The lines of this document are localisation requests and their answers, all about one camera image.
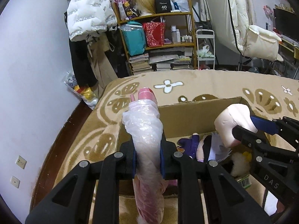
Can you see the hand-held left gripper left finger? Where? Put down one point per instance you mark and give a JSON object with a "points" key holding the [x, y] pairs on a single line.
{"points": [[133, 168]]}

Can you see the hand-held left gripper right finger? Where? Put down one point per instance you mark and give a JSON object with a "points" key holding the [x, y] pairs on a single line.
{"points": [[163, 168]]}

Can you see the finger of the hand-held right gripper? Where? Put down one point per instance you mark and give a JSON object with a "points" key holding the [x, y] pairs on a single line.
{"points": [[264, 125], [245, 138]]}

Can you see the pink bear plush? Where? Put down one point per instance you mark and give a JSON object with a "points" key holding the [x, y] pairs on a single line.
{"points": [[172, 182]]}

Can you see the cream plush toy piece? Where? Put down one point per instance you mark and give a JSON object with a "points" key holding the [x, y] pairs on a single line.
{"points": [[231, 121]]}

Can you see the fluffy black white duck plush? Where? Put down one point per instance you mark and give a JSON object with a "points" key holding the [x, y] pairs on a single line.
{"points": [[239, 165]]}

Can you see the white-haired doll plush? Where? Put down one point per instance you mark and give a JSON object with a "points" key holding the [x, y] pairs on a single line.
{"points": [[205, 149]]}

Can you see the cardboard box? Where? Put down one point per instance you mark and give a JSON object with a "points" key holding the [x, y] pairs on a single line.
{"points": [[186, 119]]}

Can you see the beige printed blanket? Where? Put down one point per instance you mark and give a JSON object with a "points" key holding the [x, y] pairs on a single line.
{"points": [[210, 84]]}

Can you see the wooden desk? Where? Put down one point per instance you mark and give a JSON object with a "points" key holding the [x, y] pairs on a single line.
{"points": [[287, 43]]}

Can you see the plastic bag of toys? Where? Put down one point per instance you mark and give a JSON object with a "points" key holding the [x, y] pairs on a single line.
{"points": [[81, 91]]}

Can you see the white green bag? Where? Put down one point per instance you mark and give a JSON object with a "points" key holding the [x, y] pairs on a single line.
{"points": [[205, 51]]}

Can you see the black monitor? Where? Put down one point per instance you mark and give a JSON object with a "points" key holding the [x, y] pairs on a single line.
{"points": [[287, 23]]}

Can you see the stack of books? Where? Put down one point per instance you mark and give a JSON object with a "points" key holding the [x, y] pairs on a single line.
{"points": [[140, 63]]}

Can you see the pile of papers and books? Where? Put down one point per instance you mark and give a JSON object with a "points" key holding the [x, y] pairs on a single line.
{"points": [[168, 59]]}

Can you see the beige coat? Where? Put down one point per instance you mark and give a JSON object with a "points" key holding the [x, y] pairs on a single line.
{"points": [[102, 63]]}

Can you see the dark hanging clothes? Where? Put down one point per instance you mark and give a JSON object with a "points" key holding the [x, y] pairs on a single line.
{"points": [[119, 58]]}

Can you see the white trolley cart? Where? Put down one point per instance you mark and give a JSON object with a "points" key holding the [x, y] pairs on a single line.
{"points": [[204, 30]]}

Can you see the cream padded chair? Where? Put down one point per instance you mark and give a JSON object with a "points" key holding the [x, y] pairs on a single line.
{"points": [[236, 16]]}

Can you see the pink desk fan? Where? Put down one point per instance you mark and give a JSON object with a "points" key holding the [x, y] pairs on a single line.
{"points": [[268, 10]]}

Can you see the wooden shelf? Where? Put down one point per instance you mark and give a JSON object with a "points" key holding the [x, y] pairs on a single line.
{"points": [[175, 45]]}

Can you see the black coat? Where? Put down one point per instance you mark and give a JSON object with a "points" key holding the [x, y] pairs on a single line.
{"points": [[81, 63]]}

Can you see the teal bag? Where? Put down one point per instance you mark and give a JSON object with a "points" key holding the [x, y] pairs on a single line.
{"points": [[134, 42]]}

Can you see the row of cosmetic bottles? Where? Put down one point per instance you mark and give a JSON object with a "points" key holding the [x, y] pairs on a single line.
{"points": [[174, 33]]}

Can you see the red bag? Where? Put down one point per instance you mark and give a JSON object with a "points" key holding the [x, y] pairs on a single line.
{"points": [[154, 35]]}

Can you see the clear plastic bag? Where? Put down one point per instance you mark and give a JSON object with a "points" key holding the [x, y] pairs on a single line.
{"points": [[130, 26]]}

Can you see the black box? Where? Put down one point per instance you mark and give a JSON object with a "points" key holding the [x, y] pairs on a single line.
{"points": [[163, 5]]}

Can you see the white puffer jacket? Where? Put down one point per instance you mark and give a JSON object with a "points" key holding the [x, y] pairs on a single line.
{"points": [[86, 11]]}

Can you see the pink black printed bag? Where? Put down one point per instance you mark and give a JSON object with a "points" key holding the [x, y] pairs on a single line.
{"points": [[126, 4]]}

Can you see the blonde wig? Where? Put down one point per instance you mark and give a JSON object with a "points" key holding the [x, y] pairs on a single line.
{"points": [[144, 2]]}

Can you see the white wall socket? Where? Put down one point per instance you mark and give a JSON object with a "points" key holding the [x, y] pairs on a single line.
{"points": [[15, 182], [21, 162]]}

